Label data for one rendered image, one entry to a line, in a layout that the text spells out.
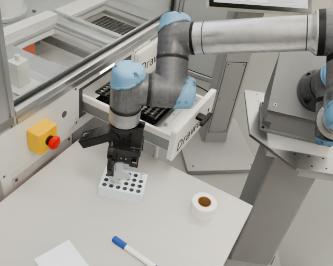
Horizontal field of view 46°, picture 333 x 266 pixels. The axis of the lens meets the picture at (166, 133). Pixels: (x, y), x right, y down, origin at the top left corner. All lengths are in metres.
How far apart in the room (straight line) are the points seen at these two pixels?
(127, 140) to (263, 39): 0.40
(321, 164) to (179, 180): 0.51
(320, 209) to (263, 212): 0.75
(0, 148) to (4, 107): 0.11
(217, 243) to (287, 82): 0.65
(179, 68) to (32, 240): 0.55
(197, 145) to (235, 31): 1.63
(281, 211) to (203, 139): 0.93
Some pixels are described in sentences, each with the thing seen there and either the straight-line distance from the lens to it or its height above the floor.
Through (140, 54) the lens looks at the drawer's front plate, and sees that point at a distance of 1.44.
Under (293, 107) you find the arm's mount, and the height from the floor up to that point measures 0.88.
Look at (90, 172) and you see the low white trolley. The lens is 1.18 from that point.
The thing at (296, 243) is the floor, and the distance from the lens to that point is 2.19.
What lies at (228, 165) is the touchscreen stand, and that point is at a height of 0.03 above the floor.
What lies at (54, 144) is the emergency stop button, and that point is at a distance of 1.09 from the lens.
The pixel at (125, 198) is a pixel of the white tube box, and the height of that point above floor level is 0.77.
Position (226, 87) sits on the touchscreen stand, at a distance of 2.26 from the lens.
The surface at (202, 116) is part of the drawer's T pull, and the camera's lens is 1.19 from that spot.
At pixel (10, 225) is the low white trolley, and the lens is 1.08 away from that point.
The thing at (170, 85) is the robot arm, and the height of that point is 1.14.
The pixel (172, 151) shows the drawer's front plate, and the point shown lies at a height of 0.86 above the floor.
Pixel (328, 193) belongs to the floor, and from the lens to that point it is 2.54.
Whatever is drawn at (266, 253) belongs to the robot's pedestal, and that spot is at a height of 0.10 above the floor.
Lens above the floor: 1.60
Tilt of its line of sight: 39 degrees down
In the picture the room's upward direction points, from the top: 10 degrees clockwise
